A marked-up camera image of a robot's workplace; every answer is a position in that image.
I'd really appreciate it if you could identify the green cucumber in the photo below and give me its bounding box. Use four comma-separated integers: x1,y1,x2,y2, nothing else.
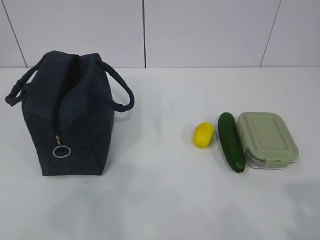
217,112,246,173

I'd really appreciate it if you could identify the green lidded glass container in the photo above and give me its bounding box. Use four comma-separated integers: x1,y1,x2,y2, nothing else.
236,112,299,170

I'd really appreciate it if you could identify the dark blue lunch bag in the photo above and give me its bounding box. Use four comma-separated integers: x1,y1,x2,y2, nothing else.
5,50,135,176

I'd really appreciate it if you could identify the yellow lemon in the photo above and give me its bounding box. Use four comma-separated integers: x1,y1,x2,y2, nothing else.
193,122,215,149

